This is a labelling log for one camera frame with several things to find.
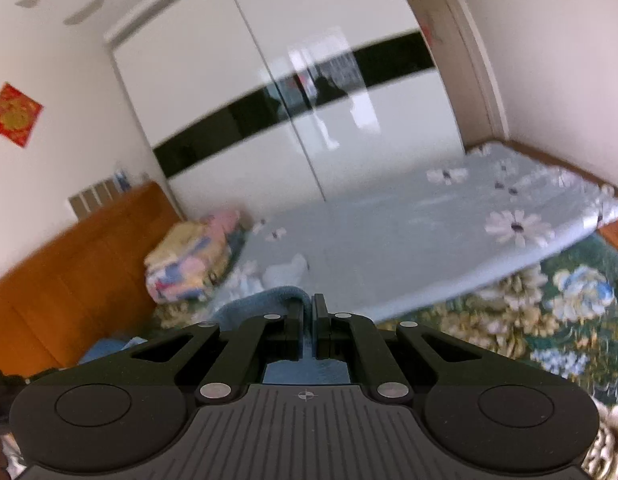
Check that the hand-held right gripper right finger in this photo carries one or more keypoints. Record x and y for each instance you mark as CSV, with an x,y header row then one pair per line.
x,y
319,327

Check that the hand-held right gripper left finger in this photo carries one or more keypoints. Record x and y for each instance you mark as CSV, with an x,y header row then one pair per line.
x,y
296,327

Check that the blue garment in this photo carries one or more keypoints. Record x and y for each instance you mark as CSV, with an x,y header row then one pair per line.
x,y
269,301

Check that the white cloth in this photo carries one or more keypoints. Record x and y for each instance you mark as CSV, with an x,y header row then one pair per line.
x,y
289,269

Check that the light blue floral bedsheet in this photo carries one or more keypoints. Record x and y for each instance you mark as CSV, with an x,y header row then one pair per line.
x,y
404,240

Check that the stack of folded colourful quilts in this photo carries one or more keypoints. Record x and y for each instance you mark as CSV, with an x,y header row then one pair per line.
x,y
194,260

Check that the wooden headboard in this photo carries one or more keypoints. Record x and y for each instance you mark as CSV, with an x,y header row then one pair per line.
x,y
74,270

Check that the white wardrobe with black stripe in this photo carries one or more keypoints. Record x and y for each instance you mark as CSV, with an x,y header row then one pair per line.
x,y
299,110

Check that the green floral blanket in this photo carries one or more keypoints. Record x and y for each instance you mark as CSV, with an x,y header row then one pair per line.
x,y
554,325

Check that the red square wall decoration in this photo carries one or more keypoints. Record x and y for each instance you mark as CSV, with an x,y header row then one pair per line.
x,y
13,115

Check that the wooden bed frame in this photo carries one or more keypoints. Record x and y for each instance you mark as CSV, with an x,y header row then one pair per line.
x,y
616,237

